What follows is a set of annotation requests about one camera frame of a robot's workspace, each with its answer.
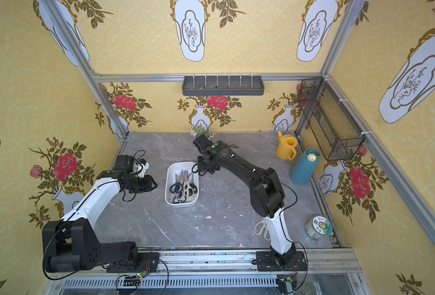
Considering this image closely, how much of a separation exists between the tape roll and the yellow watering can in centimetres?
36

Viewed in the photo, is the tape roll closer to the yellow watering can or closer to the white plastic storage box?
the yellow watering can

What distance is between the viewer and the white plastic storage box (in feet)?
2.94

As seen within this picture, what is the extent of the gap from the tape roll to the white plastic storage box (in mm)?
516

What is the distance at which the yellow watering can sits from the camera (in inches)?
40.3

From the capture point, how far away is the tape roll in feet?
2.49

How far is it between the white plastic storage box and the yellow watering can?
19.9 inches

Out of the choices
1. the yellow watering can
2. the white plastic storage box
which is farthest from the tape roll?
the white plastic storage box
